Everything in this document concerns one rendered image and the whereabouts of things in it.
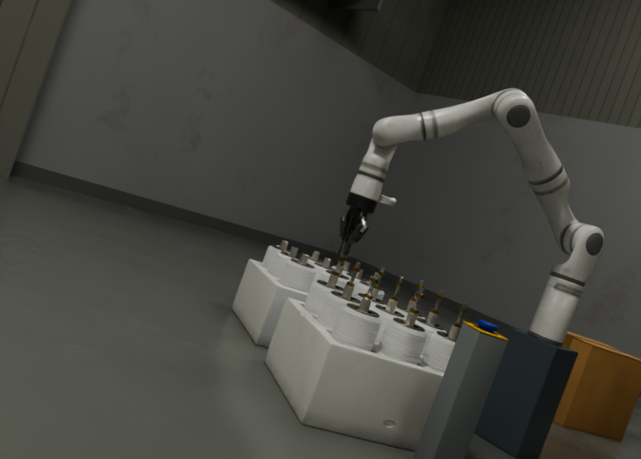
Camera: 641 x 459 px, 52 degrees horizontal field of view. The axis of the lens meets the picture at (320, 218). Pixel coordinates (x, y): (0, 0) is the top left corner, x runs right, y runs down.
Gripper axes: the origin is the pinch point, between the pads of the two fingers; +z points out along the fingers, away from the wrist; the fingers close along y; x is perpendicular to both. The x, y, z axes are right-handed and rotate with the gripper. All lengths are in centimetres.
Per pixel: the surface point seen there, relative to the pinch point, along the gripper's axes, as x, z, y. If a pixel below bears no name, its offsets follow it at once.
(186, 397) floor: -35, 35, 28
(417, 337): 9.6, 11.4, 29.2
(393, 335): 5.3, 12.9, 26.7
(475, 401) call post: 16, 18, 46
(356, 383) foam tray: -2.1, 23.8, 31.2
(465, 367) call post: 11.7, 11.8, 45.0
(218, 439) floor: -32, 35, 45
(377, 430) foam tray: 6.4, 32.6, 32.0
